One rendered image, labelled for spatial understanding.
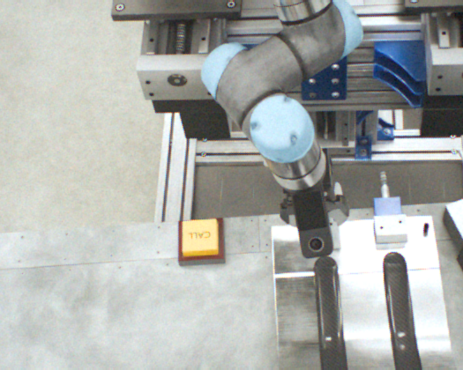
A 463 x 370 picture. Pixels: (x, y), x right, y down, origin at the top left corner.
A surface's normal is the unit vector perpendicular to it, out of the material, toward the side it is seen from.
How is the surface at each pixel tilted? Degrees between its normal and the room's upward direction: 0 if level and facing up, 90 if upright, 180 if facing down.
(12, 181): 0
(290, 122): 11
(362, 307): 3
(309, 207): 40
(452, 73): 90
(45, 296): 0
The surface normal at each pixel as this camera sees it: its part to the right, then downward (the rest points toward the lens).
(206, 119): -0.05, 0.87
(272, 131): -0.24, -0.36
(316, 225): -0.14, 0.17
